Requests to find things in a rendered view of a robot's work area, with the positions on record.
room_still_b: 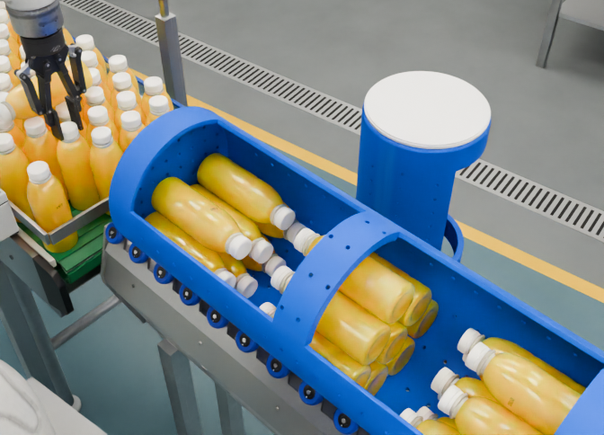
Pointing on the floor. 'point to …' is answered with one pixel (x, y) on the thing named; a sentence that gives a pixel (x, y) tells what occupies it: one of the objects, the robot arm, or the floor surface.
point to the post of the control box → (21, 333)
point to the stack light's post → (171, 57)
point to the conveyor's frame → (19, 252)
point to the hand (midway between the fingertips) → (65, 119)
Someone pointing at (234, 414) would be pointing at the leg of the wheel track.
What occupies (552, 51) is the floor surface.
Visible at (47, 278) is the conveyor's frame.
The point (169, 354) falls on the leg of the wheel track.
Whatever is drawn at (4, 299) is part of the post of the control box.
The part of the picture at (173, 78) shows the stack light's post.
